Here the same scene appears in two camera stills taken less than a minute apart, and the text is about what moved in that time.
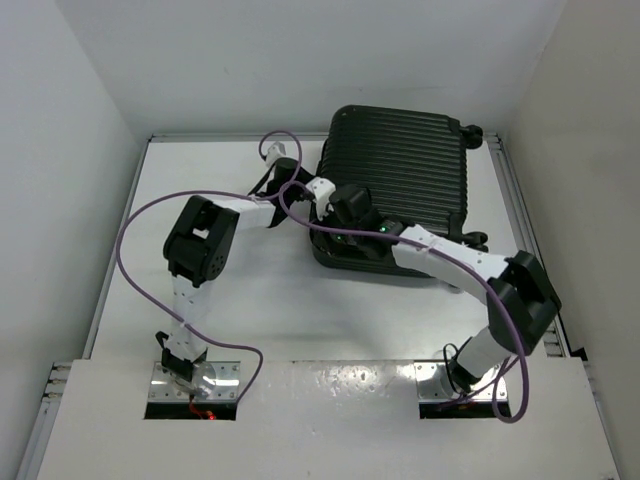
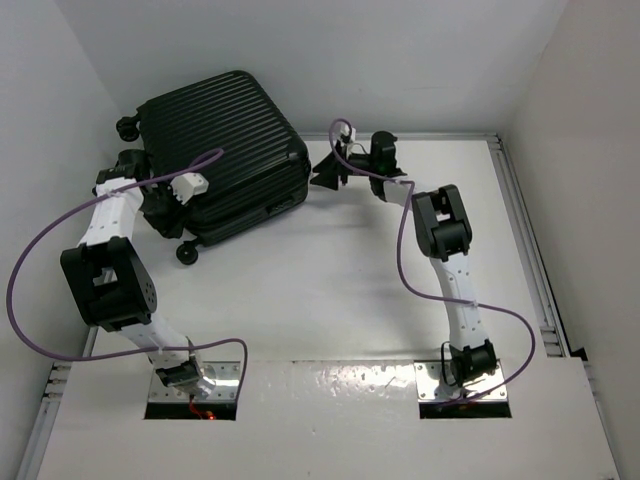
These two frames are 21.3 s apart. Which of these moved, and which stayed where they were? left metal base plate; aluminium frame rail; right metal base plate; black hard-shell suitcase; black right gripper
Moved: black hard-shell suitcase; black right gripper
Stayed: right metal base plate; left metal base plate; aluminium frame rail
